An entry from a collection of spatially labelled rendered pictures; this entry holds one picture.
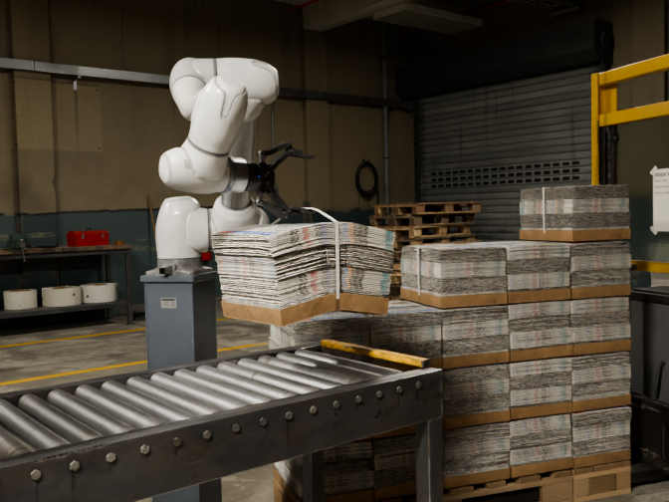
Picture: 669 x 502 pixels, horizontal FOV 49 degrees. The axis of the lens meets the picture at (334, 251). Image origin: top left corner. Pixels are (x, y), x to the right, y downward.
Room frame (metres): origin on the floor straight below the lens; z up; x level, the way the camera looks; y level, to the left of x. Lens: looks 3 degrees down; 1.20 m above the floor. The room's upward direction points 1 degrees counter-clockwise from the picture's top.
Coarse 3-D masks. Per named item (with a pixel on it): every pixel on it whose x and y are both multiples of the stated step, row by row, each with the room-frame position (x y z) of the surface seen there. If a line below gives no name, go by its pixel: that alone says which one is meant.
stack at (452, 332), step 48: (288, 336) 2.61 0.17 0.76; (336, 336) 2.58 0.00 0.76; (384, 336) 2.65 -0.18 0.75; (432, 336) 2.72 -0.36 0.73; (480, 336) 2.78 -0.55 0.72; (528, 336) 2.84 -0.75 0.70; (480, 384) 2.77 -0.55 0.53; (528, 384) 2.85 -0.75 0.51; (480, 432) 2.78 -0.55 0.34; (528, 432) 2.84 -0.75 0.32; (288, 480) 2.69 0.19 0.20; (336, 480) 2.59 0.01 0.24; (384, 480) 2.64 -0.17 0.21; (528, 480) 2.84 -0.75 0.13
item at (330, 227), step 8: (328, 224) 1.82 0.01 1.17; (344, 224) 1.85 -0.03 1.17; (328, 232) 1.82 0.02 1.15; (344, 232) 1.85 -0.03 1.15; (328, 240) 1.81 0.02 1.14; (344, 240) 1.85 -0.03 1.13; (328, 248) 1.82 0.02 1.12; (344, 248) 1.85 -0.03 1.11; (328, 256) 1.81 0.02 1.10; (344, 256) 1.85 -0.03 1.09; (328, 264) 1.81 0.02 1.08; (344, 264) 1.85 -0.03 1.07; (328, 272) 1.82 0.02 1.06; (344, 272) 1.85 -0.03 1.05; (328, 280) 1.81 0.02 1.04; (328, 288) 1.82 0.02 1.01; (328, 312) 1.83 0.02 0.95
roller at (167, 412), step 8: (104, 384) 1.78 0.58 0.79; (112, 384) 1.76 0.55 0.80; (120, 384) 1.75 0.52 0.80; (112, 392) 1.73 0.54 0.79; (120, 392) 1.70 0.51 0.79; (128, 392) 1.68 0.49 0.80; (136, 392) 1.66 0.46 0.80; (128, 400) 1.65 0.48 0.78; (136, 400) 1.62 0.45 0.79; (144, 400) 1.60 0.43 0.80; (152, 400) 1.59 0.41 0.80; (160, 400) 1.59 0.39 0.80; (144, 408) 1.58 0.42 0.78; (152, 408) 1.56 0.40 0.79; (160, 408) 1.54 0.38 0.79; (168, 408) 1.52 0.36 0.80; (176, 408) 1.51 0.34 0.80; (160, 416) 1.52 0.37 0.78; (168, 416) 1.50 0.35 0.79; (176, 416) 1.48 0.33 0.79; (184, 416) 1.46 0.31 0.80; (192, 416) 1.45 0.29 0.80
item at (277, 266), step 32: (288, 224) 1.90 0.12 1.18; (320, 224) 1.80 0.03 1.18; (224, 256) 1.90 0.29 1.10; (256, 256) 1.77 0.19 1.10; (288, 256) 1.74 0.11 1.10; (320, 256) 1.80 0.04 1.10; (224, 288) 1.93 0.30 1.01; (256, 288) 1.81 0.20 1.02; (288, 288) 1.74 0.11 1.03; (320, 288) 1.80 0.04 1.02
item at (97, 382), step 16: (256, 352) 2.13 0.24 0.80; (272, 352) 2.12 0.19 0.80; (288, 352) 2.14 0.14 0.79; (320, 352) 2.22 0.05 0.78; (160, 368) 1.93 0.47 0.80; (176, 368) 1.93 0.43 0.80; (192, 368) 1.95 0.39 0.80; (64, 384) 1.76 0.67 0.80; (80, 384) 1.76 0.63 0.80; (96, 384) 1.78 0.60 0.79; (16, 400) 1.66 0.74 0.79
